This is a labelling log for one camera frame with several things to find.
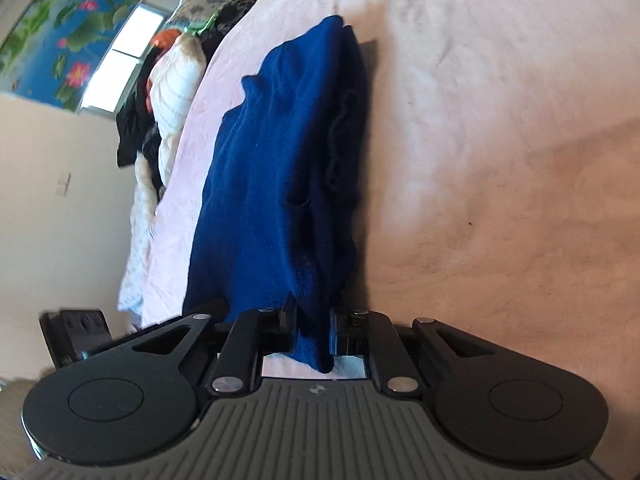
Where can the floral blue white pillow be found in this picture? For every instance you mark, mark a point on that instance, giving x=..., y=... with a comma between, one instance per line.
x=193, y=15

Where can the blue knitted sweater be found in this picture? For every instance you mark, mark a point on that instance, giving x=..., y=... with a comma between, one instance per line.
x=275, y=223

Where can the black power strip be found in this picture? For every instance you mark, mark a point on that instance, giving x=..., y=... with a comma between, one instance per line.
x=72, y=334

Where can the lotus flower wall poster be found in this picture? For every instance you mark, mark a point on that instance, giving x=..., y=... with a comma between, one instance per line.
x=56, y=46

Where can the pink bed blanket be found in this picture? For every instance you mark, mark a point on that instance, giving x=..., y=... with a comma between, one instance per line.
x=500, y=186

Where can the green plastic hanger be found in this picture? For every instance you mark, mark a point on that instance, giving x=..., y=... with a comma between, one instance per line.
x=207, y=26

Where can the white wall switch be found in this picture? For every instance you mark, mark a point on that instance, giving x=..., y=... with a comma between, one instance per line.
x=63, y=184

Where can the bright window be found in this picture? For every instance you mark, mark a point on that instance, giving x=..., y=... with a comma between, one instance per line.
x=114, y=77

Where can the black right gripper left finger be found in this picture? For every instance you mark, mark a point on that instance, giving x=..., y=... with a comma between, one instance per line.
x=237, y=370

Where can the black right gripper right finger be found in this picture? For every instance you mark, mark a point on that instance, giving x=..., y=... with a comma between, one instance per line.
x=373, y=337

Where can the white quilted jacket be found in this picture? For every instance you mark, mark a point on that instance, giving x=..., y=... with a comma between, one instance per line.
x=175, y=79

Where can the black garment beside bed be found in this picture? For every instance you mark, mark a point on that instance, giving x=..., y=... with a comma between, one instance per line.
x=136, y=125

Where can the leopard print fuzzy garment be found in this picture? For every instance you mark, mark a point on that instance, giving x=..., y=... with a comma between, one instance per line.
x=224, y=20

